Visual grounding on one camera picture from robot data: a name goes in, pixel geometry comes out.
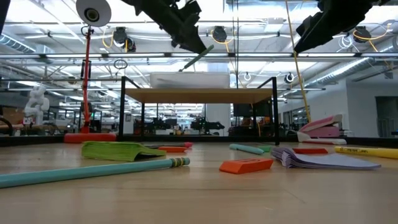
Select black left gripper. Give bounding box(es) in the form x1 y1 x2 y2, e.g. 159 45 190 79
121 0 208 55

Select black monitor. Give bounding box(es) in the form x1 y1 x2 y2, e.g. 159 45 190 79
233 101 271 118

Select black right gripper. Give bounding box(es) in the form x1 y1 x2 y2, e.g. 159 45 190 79
294 0 385 53

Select red desk lamp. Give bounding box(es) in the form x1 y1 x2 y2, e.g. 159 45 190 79
63 0 118 144

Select orange eraser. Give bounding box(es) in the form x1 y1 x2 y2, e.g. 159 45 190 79
157 146 188 154
218 157 274 175

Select green sticky note pad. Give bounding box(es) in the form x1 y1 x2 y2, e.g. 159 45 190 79
81 141 167 162

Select red eraser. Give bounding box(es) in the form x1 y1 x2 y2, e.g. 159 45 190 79
292 147 329 155

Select teal pencil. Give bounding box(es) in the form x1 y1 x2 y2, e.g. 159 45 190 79
0 157 191 190

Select periwinkle sticky note pad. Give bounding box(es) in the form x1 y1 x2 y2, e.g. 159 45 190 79
270 146 382 170

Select yellow highlighter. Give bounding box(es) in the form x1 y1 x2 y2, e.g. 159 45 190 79
334 146 398 160

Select teal highlighter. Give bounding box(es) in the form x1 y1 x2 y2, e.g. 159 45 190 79
229 143 266 156

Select pink marker box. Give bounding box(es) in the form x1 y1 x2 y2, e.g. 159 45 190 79
297 113 348 146

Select yellow cable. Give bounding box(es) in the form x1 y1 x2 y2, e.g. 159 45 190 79
285 0 312 124

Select dark pencil pink eraser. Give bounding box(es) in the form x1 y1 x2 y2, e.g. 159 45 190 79
141 141 194 149

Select wooden shelf riser black legs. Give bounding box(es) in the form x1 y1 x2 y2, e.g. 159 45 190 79
118 75 280 146

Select clear plastic box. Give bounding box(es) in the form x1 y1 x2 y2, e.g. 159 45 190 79
149 72 231 89

